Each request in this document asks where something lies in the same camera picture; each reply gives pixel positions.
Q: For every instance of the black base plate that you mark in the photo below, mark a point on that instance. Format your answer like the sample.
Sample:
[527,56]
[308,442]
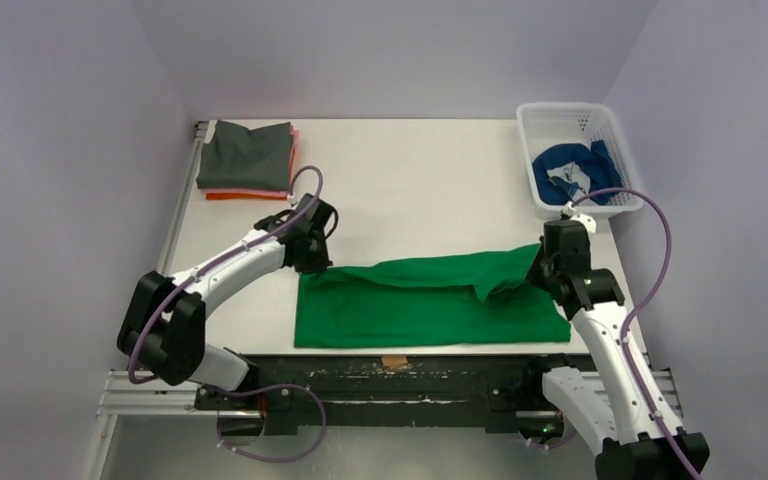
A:
[496,393]

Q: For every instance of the blue white t shirt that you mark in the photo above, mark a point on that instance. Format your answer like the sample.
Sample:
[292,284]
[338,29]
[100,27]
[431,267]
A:
[568,172]

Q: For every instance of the folded orange t shirt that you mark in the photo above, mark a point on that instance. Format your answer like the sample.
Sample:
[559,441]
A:
[246,176]

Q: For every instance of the green t shirt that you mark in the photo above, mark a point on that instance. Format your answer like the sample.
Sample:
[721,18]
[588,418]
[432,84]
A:
[473,299]

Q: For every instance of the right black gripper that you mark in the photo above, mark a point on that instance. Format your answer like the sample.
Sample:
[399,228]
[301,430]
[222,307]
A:
[545,266]

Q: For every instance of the brown tape piece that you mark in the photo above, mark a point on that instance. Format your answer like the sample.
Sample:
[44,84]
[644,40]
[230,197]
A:
[394,362]

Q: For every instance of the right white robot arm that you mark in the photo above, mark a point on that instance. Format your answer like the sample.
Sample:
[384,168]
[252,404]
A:
[631,430]

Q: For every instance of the aluminium rail frame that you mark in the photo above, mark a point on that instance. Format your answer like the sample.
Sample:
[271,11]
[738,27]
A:
[403,189]

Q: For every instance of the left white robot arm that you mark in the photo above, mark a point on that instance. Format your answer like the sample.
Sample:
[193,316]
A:
[164,328]

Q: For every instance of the folded pink t shirt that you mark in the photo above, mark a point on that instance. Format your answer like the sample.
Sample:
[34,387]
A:
[293,159]

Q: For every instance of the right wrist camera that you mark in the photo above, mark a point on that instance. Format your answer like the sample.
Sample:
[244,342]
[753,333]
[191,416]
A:
[571,213]

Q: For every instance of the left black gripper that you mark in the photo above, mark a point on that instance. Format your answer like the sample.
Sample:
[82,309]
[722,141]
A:
[317,265]

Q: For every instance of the white plastic basket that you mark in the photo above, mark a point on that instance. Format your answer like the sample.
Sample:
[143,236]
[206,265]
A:
[542,125]

